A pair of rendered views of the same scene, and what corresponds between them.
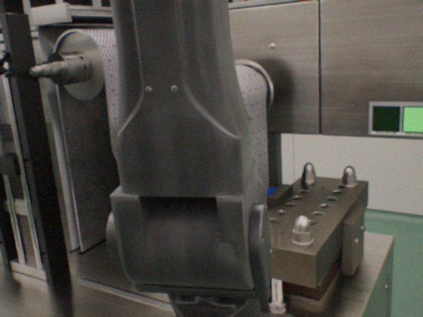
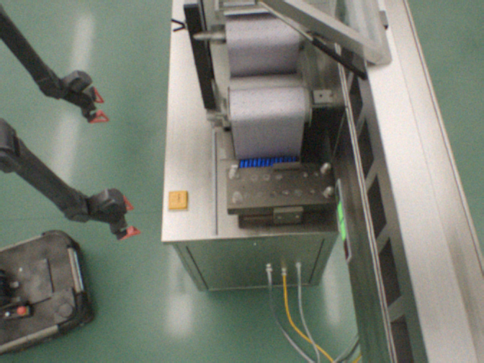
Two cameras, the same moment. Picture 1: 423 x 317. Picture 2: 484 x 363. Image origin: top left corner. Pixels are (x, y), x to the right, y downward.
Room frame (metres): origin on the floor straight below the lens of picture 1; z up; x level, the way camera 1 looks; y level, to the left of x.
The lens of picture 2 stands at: (0.40, -0.74, 2.44)
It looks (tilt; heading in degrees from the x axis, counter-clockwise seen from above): 63 degrees down; 62
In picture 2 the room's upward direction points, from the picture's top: 6 degrees counter-clockwise
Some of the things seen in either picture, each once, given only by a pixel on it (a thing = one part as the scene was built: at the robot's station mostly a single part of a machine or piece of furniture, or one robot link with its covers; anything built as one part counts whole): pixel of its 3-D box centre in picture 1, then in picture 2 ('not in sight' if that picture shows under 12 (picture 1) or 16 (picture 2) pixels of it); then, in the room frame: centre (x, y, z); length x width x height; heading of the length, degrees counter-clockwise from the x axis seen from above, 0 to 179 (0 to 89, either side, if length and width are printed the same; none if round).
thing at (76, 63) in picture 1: (68, 68); (220, 34); (0.91, 0.27, 1.33); 0.06 x 0.06 x 0.06; 59
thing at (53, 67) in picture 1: (45, 70); (202, 35); (0.86, 0.31, 1.33); 0.06 x 0.03 x 0.03; 149
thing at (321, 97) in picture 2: not in sight; (322, 96); (1.06, -0.11, 1.28); 0.06 x 0.05 x 0.02; 149
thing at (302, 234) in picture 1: (302, 228); (237, 196); (0.69, -0.14, 1.05); 0.04 x 0.04 x 0.04
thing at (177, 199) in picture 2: not in sight; (177, 199); (0.52, 0.03, 0.91); 0.07 x 0.07 x 0.02; 59
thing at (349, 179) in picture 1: (349, 175); (330, 191); (0.96, -0.31, 1.05); 0.04 x 0.04 x 0.04
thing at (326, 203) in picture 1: (307, 219); (281, 188); (0.85, -0.19, 1.00); 0.40 x 0.16 x 0.06; 149
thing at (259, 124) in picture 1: (243, 167); (267, 144); (0.87, -0.06, 1.11); 0.23 x 0.01 x 0.18; 149
